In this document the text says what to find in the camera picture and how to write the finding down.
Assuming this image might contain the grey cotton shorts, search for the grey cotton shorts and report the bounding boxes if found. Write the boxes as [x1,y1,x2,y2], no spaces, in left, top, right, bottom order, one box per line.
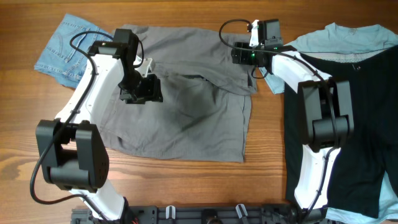
[99,25,257,162]

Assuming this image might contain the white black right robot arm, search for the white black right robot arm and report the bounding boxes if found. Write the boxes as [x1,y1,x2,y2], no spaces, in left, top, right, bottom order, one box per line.
[231,19,354,220]

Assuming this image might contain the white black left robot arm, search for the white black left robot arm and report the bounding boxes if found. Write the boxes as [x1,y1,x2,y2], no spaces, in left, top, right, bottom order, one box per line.
[29,29,163,223]

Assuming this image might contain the folded blue denim shorts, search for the folded blue denim shorts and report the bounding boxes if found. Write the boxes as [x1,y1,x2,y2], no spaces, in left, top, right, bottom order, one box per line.
[34,14,110,88]

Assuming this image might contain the light blue t-shirt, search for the light blue t-shirt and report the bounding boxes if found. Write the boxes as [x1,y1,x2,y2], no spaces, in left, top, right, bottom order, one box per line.
[258,22,398,224]

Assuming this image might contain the black shorts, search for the black shorts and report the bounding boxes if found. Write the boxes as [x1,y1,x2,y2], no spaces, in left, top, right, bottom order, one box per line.
[302,47,397,218]

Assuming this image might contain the dark grey base rail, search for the dark grey base rail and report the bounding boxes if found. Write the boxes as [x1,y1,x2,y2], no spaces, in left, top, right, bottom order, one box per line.
[70,203,330,224]

